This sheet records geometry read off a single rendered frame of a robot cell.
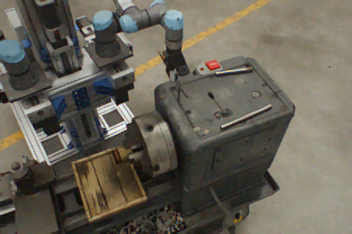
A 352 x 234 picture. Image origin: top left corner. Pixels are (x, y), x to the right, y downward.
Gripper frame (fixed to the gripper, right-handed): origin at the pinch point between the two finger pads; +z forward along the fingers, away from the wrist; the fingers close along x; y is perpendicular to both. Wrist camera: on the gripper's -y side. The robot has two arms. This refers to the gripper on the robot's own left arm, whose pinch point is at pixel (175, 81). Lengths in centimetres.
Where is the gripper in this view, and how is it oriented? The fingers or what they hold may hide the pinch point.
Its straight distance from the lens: 164.0
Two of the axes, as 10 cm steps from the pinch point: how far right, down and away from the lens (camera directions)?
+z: -0.1, 6.2, 7.9
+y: -4.1, -7.2, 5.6
